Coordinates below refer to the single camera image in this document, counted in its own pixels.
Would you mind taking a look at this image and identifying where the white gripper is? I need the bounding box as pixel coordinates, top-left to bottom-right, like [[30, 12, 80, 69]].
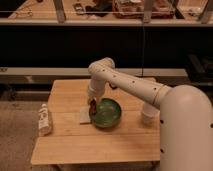
[[87, 78, 106, 104]]

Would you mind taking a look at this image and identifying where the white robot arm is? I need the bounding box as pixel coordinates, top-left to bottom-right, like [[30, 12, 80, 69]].
[[88, 58, 213, 171]]

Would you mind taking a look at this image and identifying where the white sponge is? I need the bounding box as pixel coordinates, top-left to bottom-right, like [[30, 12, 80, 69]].
[[79, 106, 91, 124]]

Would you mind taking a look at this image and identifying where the brown chocolate bar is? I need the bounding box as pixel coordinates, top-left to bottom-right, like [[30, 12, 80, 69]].
[[109, 83, 118, 90]]

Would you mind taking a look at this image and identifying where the green bowl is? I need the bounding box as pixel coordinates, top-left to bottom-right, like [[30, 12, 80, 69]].
[[89, 98, 122, 128]]

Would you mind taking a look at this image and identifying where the white plastic bottle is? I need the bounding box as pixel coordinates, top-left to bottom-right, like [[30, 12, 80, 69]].
[[38, 104, 52, 136]]

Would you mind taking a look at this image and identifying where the wooden table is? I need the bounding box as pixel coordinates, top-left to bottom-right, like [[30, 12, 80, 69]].
[[31, 79, 160, 165]]

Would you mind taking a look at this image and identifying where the white plastic cup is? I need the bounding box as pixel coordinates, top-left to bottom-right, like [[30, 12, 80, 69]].
[[141, 103, 159, 124]]

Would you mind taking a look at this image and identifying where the long workbench shelf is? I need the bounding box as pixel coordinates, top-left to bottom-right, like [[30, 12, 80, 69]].
[[0, 0, 213, 27]]

